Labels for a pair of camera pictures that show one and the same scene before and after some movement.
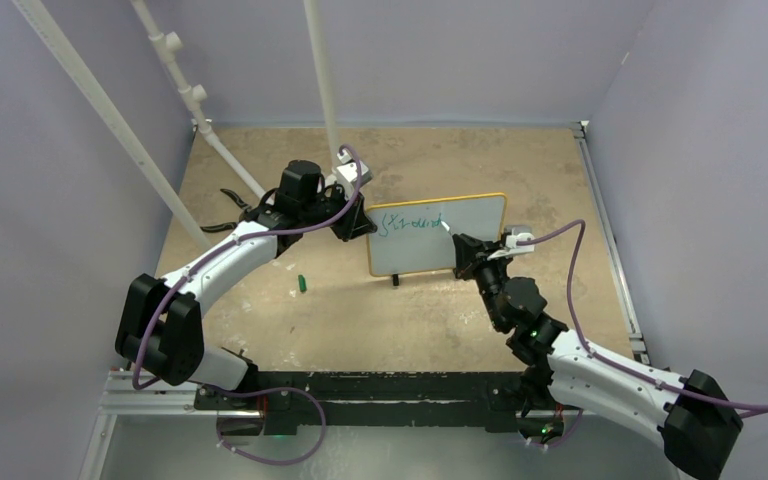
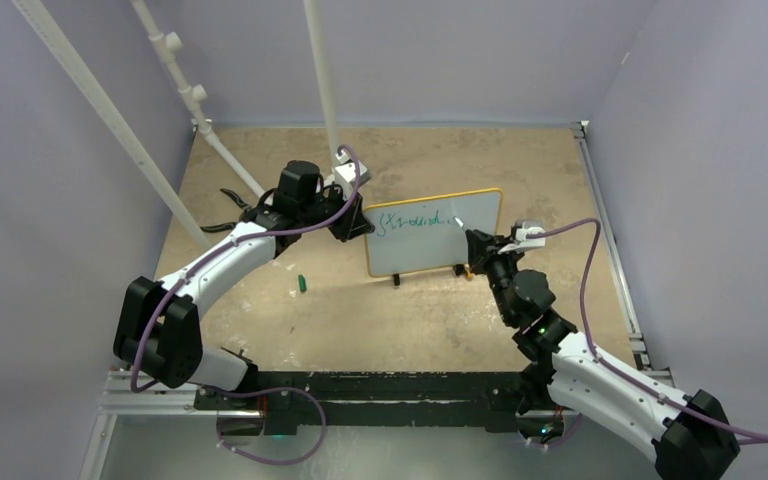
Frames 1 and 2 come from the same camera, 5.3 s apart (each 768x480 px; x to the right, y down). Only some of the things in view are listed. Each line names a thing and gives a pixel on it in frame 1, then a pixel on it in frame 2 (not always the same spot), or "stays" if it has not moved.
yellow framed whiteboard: x=410 y=237 stays
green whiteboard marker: x=446 y=226 → x=459 y=222
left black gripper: x=355 y=222 stays
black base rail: x=293 y=399 stays
